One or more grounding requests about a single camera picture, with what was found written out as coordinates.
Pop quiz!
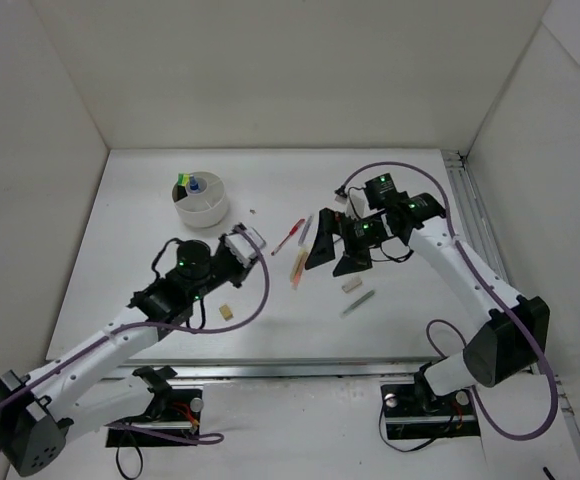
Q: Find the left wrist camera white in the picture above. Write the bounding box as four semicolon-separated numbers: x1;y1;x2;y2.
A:
224;224;266;267

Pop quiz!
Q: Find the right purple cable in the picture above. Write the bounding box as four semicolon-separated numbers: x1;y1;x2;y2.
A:
337;160;557;441

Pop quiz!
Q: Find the white round desk organizer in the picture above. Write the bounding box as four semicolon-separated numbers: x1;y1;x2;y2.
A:
172;171;230;229

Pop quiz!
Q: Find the aluminium rail right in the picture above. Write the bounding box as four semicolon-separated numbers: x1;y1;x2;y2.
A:
441;150;580;462

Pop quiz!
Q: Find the yellow highlighter stick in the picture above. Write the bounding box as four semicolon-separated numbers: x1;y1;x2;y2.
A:
289;247;306;283

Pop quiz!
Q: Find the beige eraser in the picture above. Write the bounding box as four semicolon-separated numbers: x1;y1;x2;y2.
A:
342;276;362;293

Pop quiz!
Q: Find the red gel pen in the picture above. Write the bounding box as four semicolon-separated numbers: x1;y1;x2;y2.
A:
271;218;306;256

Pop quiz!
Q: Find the aluminium rail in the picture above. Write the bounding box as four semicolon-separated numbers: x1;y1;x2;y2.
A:
441;150;580;462
99;357;434;380

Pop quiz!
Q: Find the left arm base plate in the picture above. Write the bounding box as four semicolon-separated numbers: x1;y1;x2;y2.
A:
105;386;203;448

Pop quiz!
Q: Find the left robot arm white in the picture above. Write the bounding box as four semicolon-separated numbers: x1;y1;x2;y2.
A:
0;225;265;477

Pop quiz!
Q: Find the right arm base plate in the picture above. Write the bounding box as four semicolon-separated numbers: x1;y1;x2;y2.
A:
380;383;480;443

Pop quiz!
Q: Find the orange highlighter stick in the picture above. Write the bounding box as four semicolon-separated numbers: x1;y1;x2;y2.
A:
291;250;308;290

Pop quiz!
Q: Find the small glue bottle blue cap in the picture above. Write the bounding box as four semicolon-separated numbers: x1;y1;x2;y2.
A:
186;174;202;193

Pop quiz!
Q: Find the aluminium rail front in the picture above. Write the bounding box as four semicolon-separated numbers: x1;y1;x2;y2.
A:
99;357;434;380

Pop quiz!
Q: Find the purple cable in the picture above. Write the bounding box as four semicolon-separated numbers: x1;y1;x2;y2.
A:
337;160;557;441
0;227;272;466

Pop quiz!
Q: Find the tan eraser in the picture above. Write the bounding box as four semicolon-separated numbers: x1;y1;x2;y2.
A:
219;305;233;321

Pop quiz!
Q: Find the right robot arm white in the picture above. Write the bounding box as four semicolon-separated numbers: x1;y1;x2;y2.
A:
305;174;550;412

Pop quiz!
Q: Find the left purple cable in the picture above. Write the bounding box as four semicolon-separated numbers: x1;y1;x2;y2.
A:
0;227;272;466

